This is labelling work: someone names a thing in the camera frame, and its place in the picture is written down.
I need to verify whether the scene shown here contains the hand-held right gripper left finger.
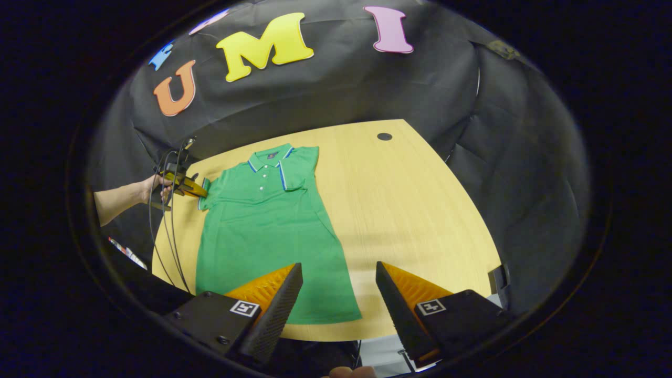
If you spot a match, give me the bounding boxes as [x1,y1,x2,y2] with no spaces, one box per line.
[162,262,305,366]

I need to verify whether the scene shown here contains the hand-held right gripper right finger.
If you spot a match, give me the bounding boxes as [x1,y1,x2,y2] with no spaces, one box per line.
[375,260,514,369]

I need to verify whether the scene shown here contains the green T-shirt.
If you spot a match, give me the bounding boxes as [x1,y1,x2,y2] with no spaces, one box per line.
[195,143,363,325]

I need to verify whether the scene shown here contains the black table leg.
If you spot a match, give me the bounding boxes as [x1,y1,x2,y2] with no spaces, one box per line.
[487,262,511,310]

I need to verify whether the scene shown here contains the black backdrop cloth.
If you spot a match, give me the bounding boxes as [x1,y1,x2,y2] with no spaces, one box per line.
[87,0,591,316]

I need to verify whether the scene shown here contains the black cable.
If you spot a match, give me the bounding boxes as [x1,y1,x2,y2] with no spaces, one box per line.
[167,140,192,295]
[148,157,177,288]

